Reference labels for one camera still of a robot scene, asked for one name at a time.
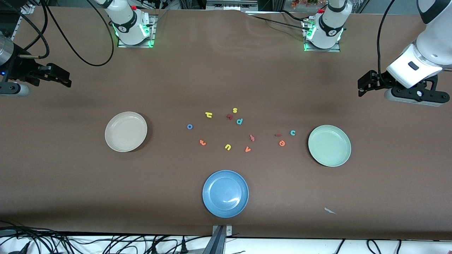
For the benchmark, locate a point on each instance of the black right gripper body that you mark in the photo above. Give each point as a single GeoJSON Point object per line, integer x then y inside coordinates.
{"type": "Point", "coordinates": [18, 68]}

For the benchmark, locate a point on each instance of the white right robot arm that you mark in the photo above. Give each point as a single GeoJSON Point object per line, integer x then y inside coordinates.
{"type": "Point", "coordinates": [127, 21]}

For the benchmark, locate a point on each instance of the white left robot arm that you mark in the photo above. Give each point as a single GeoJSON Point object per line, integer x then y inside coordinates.
{"type": "Point", "coordinates": [429, 53]}

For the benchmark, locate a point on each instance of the light green round plate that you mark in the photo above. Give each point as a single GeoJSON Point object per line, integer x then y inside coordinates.
{"type": "Point", "coordinates": [329, 145]}

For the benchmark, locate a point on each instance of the orange artificial flowers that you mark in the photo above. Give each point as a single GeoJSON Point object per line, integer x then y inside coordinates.
{"type": "Point", "coordinates": [307, 2]}

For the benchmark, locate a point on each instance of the small white paper scrap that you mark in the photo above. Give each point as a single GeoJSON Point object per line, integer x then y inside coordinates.
{"type": "Point", "coordinates": [329, 211]}

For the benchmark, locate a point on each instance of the teal foam letter p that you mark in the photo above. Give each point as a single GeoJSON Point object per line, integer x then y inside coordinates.
{"type": "Point", "coordinates": [239, 121]}

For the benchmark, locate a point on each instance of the brown table cover sheet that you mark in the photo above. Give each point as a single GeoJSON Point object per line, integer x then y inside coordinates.
{"type": "Point", "coordinates": [226, 70]}

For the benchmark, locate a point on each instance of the yellow foam letter h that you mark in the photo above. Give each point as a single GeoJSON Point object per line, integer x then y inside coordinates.
{"type": "Point", "coordinates": [209, 114]}

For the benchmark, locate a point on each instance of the grey power strip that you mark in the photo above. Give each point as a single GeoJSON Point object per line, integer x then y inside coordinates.
{"type": "Point", "coordinates": [231, 5]}

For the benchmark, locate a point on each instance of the blue round plate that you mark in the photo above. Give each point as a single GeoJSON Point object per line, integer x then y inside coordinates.
{"type": "Point", "coordinates": [225, 193]}

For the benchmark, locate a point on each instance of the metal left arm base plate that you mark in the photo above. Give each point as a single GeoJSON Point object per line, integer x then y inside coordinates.
{"type": "Point", "coordinates": [333, 49]}

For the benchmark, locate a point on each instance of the white aluminium frame rail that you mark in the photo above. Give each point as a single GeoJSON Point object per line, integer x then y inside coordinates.
{"type": "Point", "coordinates": [22, 21]}

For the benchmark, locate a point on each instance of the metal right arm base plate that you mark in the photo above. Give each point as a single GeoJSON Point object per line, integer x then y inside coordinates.
{"type": "Point", "coordinates": [122, 44]}

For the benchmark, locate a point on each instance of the grey metal camera mount bracket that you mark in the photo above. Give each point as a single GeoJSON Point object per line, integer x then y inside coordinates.
{"type": "Point", "coordinates": [219, 240]}

